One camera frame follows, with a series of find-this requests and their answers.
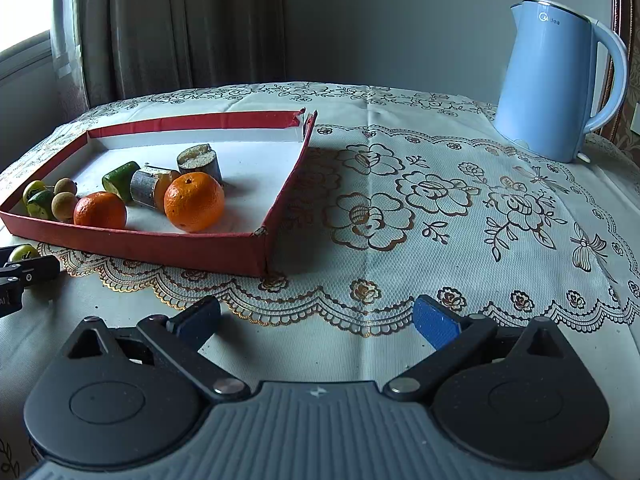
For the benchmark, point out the red cardboard box tray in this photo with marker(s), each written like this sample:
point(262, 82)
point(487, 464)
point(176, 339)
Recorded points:
point(150, 255)

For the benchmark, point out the small green round fruit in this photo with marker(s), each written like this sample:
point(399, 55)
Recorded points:
point(22, 253)
point(34, 188)

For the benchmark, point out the window with grey frame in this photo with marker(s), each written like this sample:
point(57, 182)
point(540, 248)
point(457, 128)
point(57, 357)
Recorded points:
point(25, 60)

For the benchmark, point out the sugarcane piece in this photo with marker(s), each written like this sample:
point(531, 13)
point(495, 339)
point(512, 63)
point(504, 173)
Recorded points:
point(145, 188)
point(206, 168)

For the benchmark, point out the brown patterned curtain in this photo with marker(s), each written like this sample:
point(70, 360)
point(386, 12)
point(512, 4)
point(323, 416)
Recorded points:
point(190, 25)

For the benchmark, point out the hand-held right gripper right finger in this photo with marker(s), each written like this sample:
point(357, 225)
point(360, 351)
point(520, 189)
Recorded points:
point(435, 324)

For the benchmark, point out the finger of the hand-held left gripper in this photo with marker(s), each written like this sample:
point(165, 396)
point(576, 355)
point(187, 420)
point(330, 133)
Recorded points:
point(37, 271)

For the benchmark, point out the brown longan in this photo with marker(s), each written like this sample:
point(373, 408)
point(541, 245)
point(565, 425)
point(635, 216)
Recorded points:
point(65, 206)
point(65, 186)

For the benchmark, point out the light blue electric kettle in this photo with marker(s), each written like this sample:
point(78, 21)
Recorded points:
point(545, 80)

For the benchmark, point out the orange mandarin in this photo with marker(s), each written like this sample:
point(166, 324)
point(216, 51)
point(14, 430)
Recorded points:
point(194, 202)
point(100, 211)

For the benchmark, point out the sheer embroidered curtain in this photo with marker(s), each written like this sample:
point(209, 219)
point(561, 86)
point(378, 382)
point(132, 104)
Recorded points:
point(67, 50)

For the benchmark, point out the wooden framed patterned panel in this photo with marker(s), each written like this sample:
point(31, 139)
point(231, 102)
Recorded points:
point(627, 10)

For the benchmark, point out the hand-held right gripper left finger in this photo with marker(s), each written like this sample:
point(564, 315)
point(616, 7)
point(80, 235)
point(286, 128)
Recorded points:
point(200, 321)

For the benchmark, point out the white wall socket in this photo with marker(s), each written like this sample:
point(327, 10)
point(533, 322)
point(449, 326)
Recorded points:
point(635, 121)

